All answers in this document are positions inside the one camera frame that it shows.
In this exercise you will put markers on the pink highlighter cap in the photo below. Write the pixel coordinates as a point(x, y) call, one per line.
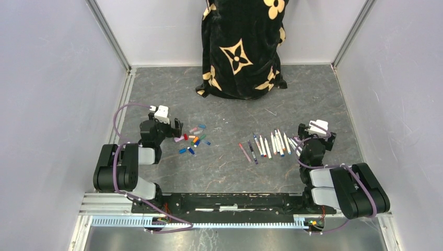
point(179, 139)

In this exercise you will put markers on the aluminium frame rail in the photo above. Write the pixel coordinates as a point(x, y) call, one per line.
point(111, 209)

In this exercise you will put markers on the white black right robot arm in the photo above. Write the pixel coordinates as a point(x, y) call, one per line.
point(352, 189)

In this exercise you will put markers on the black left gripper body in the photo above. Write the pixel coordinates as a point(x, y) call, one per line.
point(163, 129)

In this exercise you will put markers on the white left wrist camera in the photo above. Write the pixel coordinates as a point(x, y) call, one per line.
point(160, 113)

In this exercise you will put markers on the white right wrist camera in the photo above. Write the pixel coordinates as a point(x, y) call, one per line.
point(318, 127)

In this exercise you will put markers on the black floral plush blanket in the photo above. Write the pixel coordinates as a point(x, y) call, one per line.
point(240, 40)

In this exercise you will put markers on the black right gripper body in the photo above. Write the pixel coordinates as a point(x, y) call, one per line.
point(302, 130)

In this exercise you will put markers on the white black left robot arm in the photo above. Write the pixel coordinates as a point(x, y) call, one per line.
point(123, 167)

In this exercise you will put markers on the blue long nib marker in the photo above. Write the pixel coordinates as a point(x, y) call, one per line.
point(258, 144)

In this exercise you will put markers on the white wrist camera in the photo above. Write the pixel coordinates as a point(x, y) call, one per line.
point(318, 127)
point(160, 113)

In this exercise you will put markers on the dark purple thin pen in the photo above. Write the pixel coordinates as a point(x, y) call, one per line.
point(252, 152)

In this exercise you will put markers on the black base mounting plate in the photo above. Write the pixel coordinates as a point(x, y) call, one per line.
point(239, 207)

